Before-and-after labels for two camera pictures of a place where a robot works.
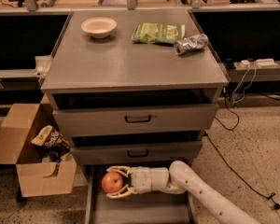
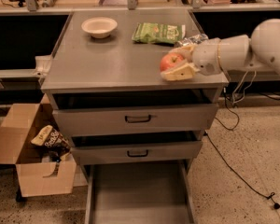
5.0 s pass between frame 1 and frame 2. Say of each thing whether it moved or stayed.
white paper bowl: stayed
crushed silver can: stayed
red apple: moved
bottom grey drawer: stayed
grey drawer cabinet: stayed
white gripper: moved
